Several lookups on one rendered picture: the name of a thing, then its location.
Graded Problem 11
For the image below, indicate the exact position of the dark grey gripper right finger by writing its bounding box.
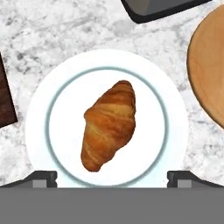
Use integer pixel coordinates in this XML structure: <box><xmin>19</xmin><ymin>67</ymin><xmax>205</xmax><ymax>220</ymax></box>
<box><xmin>166</xmin><ymin>170</ymin><xmax>224</xmax><ymax>189</ymax></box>

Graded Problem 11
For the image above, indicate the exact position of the dark brown wooden block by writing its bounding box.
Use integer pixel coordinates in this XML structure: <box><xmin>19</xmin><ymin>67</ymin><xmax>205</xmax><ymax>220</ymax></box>
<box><xmin>0</xmin><ymin>52</ymin><xmax>18</xmax><ymax>129</ymax></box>

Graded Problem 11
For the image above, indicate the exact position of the round wooden cutting board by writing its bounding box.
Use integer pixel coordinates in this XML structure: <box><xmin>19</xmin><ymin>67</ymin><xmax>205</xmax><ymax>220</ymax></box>
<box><xmin>186</xmin><ymin>3</ymin><xmax>224</xmax><ymax>130</ymax></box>

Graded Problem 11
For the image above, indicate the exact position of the golden brown croissant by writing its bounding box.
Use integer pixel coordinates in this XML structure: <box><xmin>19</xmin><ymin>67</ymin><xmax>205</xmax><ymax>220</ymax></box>
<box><xmin>80</xmin><ymin>80</ymin><xmax>137</xmax><ymax>173</ymax></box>

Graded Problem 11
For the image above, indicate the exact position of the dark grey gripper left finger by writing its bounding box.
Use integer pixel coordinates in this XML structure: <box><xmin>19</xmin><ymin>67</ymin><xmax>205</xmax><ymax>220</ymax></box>
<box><xmin>0</xmin><ymin>170</ymin><xmax>59</xmax><ymax>189</ymax></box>

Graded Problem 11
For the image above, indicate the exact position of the white plate with grey ring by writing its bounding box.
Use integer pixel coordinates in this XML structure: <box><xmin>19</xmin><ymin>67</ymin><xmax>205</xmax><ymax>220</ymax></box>
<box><xmin>24</xmin><ymin>48</ymin><xmax>190</xmax><ymax>189</ymax></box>

